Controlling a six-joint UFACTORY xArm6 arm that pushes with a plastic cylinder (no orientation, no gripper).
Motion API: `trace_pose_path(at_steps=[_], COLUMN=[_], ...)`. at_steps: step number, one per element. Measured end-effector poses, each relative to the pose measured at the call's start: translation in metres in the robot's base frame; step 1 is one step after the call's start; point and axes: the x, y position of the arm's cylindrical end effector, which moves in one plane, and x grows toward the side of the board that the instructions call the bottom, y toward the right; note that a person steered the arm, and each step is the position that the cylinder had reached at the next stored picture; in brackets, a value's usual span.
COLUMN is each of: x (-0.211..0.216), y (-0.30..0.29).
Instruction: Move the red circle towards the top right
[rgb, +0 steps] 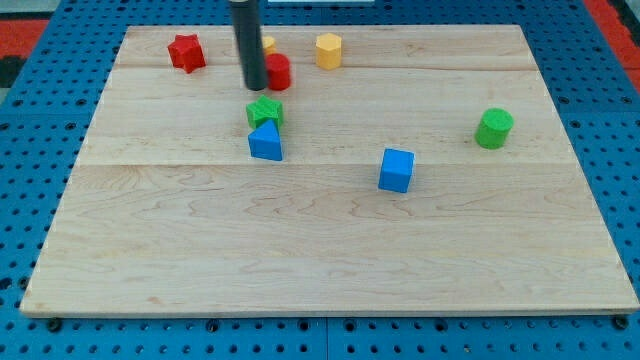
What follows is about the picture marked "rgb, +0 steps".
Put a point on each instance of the red cylinder block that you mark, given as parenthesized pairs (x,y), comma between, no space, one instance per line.
(278,71)

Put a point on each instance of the blue triangle block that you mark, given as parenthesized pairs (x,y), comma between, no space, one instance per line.
(265,142)

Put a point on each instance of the light wooden board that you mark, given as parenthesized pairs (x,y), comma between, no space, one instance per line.
(167,215)

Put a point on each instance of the blue cube block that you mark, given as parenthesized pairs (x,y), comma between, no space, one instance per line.
(396,170)

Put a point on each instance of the green star block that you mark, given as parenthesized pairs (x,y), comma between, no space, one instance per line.
(264,109)

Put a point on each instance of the yellow hexagon block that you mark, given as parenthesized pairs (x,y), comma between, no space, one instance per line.
(328,51)

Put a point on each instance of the small yellow block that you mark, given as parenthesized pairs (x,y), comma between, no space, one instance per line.
(269,45)

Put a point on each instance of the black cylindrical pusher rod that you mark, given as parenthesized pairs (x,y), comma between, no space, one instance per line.
(246,24)

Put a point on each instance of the green cylinder block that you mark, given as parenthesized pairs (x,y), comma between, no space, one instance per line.
(493,129)

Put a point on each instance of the red star block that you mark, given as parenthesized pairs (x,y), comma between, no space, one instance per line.
(186,53)

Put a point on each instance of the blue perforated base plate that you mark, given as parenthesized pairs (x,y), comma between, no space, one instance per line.
(588,63)

